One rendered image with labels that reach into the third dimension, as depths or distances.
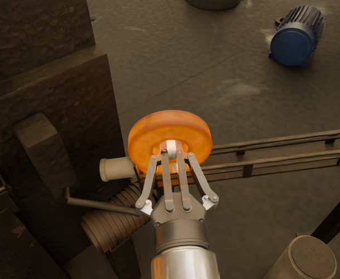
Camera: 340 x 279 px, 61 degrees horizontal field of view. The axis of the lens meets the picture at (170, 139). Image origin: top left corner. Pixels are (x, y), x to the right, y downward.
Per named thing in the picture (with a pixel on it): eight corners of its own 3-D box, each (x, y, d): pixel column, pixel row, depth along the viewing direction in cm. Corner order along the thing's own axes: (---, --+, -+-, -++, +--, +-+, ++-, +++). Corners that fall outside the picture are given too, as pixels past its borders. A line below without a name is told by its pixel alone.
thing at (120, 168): (106, 168, 80) (100, 154, 75) (138, 163, 80) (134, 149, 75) (104, 186, 76) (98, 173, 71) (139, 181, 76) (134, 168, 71)
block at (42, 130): (41, 179, 86) (8, 122, 68) (66, 165, 90) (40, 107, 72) (57, 204, 81) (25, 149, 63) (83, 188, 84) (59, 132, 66)
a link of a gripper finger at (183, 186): (181, 208, 42) (191, 208, 42) (175, 147, 49) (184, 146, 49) (180, 220, 45) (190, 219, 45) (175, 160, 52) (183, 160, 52)
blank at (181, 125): (118, 115, 49) (117, 130, 47) (209, 102, 48) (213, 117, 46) (137, 165, 61) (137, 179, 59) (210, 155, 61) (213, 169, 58)
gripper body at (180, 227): (153, 265, 43) (150, 207, 48) (210, 260, 43) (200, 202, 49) (150, 248, 37) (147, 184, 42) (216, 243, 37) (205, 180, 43)
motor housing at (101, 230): (104, 272, 122) (72, 211, 82) (147, 239, 131) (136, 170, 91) (122, 298, 115) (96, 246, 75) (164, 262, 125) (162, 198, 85)
